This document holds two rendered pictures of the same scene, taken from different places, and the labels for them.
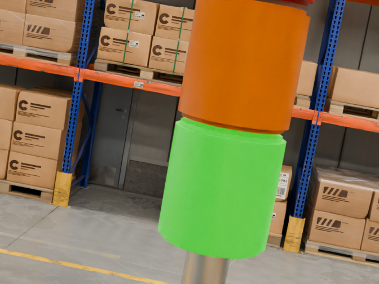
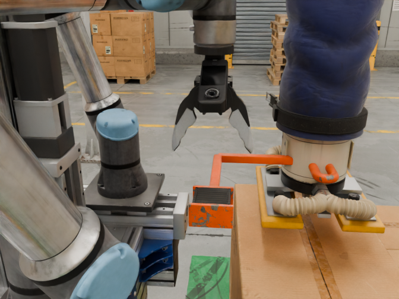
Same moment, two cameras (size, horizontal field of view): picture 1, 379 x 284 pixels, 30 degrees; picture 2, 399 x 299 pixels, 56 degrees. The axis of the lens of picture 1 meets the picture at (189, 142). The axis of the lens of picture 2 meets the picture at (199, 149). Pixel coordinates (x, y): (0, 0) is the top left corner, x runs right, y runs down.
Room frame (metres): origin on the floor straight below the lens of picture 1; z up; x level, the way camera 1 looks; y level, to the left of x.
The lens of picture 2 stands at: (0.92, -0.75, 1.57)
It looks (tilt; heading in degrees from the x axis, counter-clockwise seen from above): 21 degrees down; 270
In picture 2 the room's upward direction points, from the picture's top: straight up
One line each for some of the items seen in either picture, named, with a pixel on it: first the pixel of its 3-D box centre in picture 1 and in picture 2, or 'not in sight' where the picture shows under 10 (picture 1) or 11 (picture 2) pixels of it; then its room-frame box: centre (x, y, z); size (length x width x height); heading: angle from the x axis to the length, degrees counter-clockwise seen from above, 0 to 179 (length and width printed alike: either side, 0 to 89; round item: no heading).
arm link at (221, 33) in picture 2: not in sight; (212, 33); (0.89, -1.44, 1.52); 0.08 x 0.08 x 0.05
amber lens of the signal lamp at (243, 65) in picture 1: (243, 63); not in sight; (0.31, -0.02, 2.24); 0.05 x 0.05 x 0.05
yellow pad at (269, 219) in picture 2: not in sight; (276, 188); (0.70, -1.70, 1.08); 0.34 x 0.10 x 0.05; 84
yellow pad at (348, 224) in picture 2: not in sight; (345, 191); (0.51, -1.68, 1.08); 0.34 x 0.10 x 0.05; 84
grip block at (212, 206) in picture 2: not in sight; (212, 206); (0.89, -1.42, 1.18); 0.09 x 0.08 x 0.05; 174
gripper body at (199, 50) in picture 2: not in sight; (213, 78); (0.89, -1.45, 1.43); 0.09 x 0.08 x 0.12; 84
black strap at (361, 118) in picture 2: not in sight; (318, 113); (0.60, -1.69, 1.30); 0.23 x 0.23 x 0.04
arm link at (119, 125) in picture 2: not in sight; (118, 134); (1.15, -1.79, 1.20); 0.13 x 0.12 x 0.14; 111
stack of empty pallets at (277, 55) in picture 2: not in sight; (297, 48); (-1.17, -8.82, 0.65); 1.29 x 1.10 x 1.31; 85
